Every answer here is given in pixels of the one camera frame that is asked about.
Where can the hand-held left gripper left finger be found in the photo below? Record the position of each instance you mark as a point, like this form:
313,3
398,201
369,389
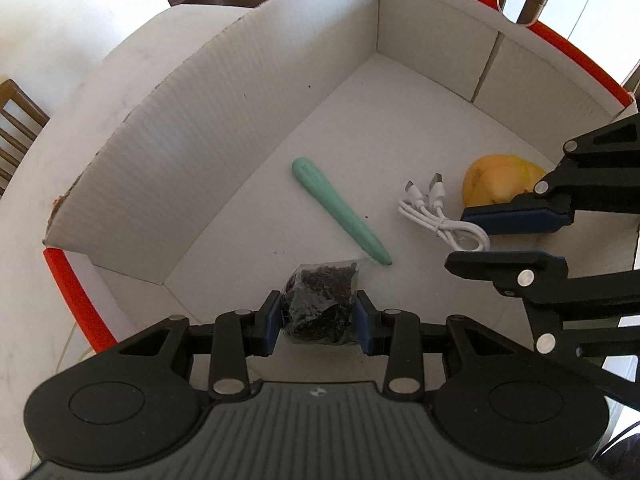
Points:
270,322

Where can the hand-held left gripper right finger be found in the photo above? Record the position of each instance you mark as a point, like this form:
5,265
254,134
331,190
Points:
362,325

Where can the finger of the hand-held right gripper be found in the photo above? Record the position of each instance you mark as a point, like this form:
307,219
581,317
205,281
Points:
500,265
515,220

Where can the dark dried food bag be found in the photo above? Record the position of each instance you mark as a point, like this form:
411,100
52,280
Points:
320,305

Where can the yellow spotted toy pig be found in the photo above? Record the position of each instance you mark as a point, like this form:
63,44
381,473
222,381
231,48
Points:
492,177

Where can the mint green pen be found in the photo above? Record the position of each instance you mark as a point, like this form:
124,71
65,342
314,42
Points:
335,205

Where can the red cardboard box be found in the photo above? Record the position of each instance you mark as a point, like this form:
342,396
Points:
350,110

